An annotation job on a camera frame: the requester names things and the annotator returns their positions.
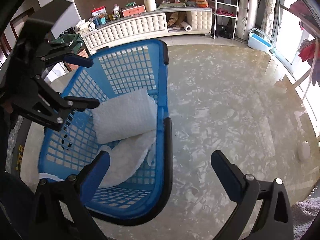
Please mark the red cardboard box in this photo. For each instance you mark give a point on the red cardboard box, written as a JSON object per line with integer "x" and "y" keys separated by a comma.
{"x": 72, "y": 67}

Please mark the green plastic bag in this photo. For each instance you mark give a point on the green plastic bag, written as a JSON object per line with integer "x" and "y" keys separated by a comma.
{"x": 72, "y": 39}

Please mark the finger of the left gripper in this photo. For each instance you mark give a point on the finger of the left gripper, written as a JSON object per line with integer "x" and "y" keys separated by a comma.
{"x": 79, "y": 104}
{"x": 78, "y": 60}

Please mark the light blue storage bin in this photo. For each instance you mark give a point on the light blue storage bin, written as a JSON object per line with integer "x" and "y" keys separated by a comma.
{"x": 259, "y": 40}

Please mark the white folded towel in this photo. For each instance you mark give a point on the white folded towel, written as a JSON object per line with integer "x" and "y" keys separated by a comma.
{"x": 125, "y": 116}

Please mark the orange bag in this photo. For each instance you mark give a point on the orange bag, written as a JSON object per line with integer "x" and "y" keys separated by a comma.
{"x": 202, "y": 3}

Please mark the white round coaster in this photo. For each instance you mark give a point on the white round coaster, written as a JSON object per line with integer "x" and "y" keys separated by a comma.
{"x": 304, "y": 151}

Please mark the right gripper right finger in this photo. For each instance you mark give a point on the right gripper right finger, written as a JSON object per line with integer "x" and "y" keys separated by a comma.
{"x": 274, "y": 220}

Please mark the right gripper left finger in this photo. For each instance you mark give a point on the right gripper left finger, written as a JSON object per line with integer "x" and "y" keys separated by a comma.
{"x": 60, "y": 211}

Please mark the pink box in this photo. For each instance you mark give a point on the pink box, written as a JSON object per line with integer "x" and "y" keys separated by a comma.
{"x": 133, "y": 11}

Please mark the white plastic jug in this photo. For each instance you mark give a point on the white plastic jug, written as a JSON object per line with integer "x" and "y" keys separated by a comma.
{"x": 150, "y": 5}

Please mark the blue plastic laundry basket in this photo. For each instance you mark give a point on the blue plastic laundry basket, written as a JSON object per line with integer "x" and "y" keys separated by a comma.
{"x": 116, "y": 71}

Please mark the white tufted TV cabinet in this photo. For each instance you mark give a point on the white tufted TV cabinet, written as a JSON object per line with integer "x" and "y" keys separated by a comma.
{"x": 146, "y": 26}

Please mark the white paper roll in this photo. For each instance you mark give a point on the white paper roll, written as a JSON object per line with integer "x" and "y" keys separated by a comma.
{"x": 186, "y": 26}

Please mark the white knitted cloth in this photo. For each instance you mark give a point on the white knitted cloth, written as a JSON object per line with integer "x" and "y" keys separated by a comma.
{"x": 126, "y": 157}

